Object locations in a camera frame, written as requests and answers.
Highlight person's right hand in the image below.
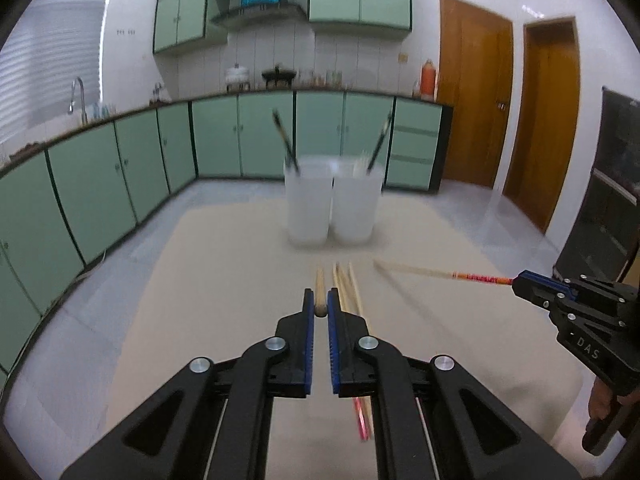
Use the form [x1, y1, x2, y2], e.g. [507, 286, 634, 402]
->
[588, 375, 624, 422]

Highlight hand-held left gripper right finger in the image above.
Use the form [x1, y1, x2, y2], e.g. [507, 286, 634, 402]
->
[327, 287, 581, 480]

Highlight white window blind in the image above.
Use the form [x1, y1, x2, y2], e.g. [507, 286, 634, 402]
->
[0, 0, 117, 147]

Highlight green lower kitchen cabinets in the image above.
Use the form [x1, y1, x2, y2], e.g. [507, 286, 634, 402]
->
[0, 90, 454, 378]

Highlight wooden door with handle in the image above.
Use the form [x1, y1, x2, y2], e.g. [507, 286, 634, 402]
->
[438, 0, 515, 190]

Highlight white two-compartment utensil holder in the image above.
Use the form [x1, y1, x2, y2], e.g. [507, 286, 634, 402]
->
[283, 155, 385, 247]

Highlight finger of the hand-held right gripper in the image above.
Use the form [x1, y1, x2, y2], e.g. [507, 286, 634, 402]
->
[510, 279, 629, 330]
[517, 269, 640, 305]

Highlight white cooking pot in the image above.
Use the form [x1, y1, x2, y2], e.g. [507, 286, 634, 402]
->
[224, 63, 250, 92]

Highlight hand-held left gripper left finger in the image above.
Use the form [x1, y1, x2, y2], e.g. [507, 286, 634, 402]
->
[60, 287, 316, 480]

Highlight wooden chopstick red floral end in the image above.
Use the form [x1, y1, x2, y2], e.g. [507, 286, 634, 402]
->
[338, 267, 371, 442]
[348, 262, 374, 442]

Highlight metal kitchen faucet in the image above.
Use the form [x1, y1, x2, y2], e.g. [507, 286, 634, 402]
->
[68, 77, 89, 125]

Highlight plain wooden door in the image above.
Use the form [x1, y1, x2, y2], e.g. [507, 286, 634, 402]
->
[502, 16, 581, 234]

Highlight black chopstick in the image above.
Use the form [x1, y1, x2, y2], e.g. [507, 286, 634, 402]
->
[366, 111, 394, 177]
[272, 109, 301, 177]

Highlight black cabinet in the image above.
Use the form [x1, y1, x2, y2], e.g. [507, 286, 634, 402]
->
[554, 86, 640, 287]

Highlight black range hood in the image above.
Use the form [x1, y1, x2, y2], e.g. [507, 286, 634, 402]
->
[209, 2, 309, 29]

